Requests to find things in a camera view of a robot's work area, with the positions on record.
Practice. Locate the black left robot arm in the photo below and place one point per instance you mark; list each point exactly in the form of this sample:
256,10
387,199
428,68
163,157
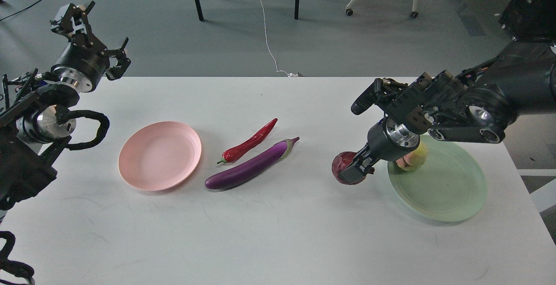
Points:
37,120

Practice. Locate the black equipment case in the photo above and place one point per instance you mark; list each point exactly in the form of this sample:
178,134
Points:
530,19

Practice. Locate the green pink guava fruit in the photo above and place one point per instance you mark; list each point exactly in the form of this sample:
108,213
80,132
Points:
415,159

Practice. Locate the red chili pepper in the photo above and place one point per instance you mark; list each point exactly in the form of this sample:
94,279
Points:
234,154

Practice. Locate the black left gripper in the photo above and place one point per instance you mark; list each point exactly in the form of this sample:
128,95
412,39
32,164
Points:
79,64

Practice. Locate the purple eggplant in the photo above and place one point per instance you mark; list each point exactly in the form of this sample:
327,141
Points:
248,170

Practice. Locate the dark red pomegranate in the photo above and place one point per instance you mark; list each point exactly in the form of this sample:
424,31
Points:
340,163

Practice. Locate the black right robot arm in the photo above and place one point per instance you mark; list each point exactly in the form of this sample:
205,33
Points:
474,106

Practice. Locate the pink plate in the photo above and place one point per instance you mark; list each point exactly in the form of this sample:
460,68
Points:
160,156

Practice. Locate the light green plate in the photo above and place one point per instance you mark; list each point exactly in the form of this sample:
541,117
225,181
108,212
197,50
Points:
450,186

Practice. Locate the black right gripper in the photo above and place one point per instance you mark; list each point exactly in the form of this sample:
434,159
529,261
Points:
387,141

